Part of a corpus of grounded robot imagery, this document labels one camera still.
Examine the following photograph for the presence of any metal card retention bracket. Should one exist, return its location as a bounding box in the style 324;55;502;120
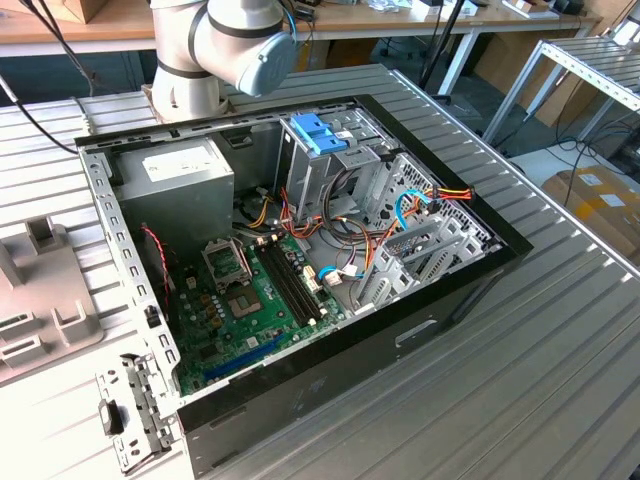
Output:
94;352;182;476

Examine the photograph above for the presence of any metal disk bay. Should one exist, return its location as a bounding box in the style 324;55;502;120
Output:
349;214;501;316

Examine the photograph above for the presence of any black tripod stand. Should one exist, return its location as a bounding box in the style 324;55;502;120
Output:
419;0;474;104

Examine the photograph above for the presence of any black RAM slot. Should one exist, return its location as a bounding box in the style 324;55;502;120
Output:
257;238;314;329
269;234;324;324

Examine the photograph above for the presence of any metal drive cage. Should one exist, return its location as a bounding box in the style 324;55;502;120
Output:
273;108;399;229

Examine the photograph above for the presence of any red yellow power wire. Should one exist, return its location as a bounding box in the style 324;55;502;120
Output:
402;183;475;221

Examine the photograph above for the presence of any CPU socket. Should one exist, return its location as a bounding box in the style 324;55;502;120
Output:
222;285;265;322

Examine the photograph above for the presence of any grey parts rack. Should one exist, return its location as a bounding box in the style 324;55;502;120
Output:
0;214;107;386

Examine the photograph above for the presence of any orange black wire bundle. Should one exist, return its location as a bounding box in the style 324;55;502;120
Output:
277;187;381;281

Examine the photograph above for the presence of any blue expansion slot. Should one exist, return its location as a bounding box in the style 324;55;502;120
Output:
202;332;290;384

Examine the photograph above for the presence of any brown cardboard sheet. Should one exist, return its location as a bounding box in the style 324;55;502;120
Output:
474;29;601;126

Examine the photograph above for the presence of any wooden desk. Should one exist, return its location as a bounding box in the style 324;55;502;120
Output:
0;0;604;96

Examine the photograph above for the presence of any cardboard box on desk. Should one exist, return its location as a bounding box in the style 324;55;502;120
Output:
52;0;109;25

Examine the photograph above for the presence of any cardboard box with label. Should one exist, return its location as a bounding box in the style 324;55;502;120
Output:
542;167;640;251

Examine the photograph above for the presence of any grey power supply unit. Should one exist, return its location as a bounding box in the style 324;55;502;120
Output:
115;135;236;251

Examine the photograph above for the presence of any short blue data wire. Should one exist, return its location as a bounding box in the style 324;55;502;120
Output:
318;267;361;287

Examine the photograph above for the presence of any black chair base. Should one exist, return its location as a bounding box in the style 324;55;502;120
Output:
378;35;412;60

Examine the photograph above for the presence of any green motherboard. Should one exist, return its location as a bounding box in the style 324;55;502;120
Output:
169;232;351;399

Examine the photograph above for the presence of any black case fan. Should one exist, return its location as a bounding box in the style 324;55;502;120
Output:
138;222;179;321

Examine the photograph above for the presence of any metal socket cover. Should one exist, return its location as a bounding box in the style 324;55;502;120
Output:
201;238;252;294

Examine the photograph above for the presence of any black open PC case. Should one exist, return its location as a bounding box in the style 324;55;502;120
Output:
73;93;535;480

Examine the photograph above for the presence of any blue drive cage latch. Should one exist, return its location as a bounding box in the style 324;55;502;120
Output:
289;113;347;157

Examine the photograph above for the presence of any yellow black wire bundle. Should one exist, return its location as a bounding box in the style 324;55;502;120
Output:
243;191;277;230

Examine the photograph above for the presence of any cable with silver connector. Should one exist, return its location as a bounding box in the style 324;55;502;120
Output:
0;74;81;156

